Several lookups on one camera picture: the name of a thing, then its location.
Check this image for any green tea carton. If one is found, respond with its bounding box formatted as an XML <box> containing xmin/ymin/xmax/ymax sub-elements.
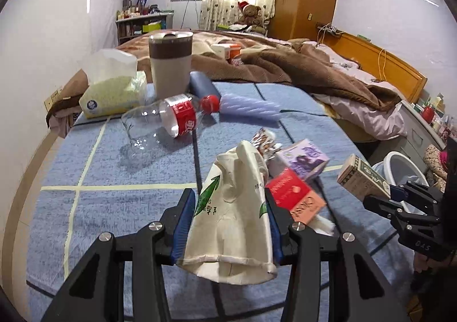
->
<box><xmin>337</xmin><ymin>154</ymin><xmax>390</xmax><ymax>201</ymax></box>

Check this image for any orange red medicine box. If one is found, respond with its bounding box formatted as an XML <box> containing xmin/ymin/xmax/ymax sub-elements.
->
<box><xmin>266</xmin><ymin>168</ymin><xmax>326</xmax><ymax>225</ymax></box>

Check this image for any paper cup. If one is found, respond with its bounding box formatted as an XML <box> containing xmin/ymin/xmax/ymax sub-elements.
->
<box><xmin>177</xmin><ymin>140</ymin><xmax>277</xmax><ymax>286</ymax></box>

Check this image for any purple grape milk carton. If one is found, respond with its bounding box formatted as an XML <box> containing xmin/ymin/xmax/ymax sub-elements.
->
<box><xmin>274</xmin><ymin>139</ymin><xmax>329</xmax><ymax>181</ymax></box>

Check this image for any white trash bin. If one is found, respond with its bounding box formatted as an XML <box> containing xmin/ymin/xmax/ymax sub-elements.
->
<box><xmin>372</xmin><ymin>151</ymin><xmax>429</xmax><ymax>187</ymax></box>

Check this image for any floral quilted cloth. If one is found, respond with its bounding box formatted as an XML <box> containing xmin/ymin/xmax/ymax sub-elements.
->
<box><xmin>423</xmin><ymin>144</ymin><xmax>447</xmax><ymax>180</ymax></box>

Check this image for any grey bedside drawer cabinet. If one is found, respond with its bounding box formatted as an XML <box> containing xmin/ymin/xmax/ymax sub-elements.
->
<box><xmin>368</xmin><ymin>101</ymin><xmax>445</xmax><ymax>171</ymax></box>

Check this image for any red jar on cabinet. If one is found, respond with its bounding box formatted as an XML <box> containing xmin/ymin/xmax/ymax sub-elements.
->
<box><xmin>421</xmin><ymin>106</ymin><xmax>435</xmax><ymax>124</ymax></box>

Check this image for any pink bed sheet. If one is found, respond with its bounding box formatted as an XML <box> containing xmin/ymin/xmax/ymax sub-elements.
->
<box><xmin>308</xmin><ymin>41</ymin><xmax>407</xmax><ymax>140</ymax></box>

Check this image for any blue patterned table cover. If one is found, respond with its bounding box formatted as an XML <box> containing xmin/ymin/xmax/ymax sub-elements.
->
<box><xmin>26</xmin><ymin>82</ymin><xmax>413</xmax><ymax>321</ymax></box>

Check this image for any crumpled snack wrapper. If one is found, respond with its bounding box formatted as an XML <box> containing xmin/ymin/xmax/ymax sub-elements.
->
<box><xmin>250</xmin><ymin>128</ymin><xmax>282</xmax><ymax>160</ymax></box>

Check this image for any wooden headboard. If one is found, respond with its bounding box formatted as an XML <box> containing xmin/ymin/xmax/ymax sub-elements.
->
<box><xmin>324</xmin><ymin>33</ymin><xmax>428</xmax><ymax>103</ymax></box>

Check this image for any clear cola bottle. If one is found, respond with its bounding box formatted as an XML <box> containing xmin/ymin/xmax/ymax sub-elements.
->
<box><xmin>121</xmin><ymin>94</ymin><xmax>220</xmax><ymax>160</ymax></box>

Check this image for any dark blue flat case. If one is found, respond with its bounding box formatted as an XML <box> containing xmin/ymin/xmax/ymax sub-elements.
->
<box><xmin>189</xmin><ymin>71</ymin><xmax>221</xmax><ymax>100</ymax></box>

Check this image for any green tissue pack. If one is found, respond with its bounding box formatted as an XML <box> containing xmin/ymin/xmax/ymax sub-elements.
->
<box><xmin>79</xmin><ymin>48</ymin><xmax>147</xmax><ymax>119</ymax></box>

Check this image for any brown fleece blanket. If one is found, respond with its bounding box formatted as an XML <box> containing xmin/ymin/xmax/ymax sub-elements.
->
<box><xmin>45</xmin><ymin>29</ymin><xmax>403</xmax><ymax>130</ymax></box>

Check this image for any orange box on bed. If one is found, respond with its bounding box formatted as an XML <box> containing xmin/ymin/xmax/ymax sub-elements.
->
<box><xmin>211</xmin><ymin>43</ymin><xmax>241</xmax><ymax>61</ymax></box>

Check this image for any beige brown tumbler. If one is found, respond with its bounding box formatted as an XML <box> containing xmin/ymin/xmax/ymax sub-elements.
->
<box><xmin>149</xmin><ymin>31</ymin><xmax>193</xmax><ymax>99</ymax></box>

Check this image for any brown teddy bear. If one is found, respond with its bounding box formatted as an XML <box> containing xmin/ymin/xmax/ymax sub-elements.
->
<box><xmin>235</xmin><ymin>1</ymin><xmax>266</xmax><ymax>35</ymax></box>

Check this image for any cluttered shelf desk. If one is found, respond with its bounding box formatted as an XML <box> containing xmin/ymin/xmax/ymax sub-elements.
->
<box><xmin>115</xmin><ymin>11</ymin><xmax>174</xmax><ymax>45</ymax></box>

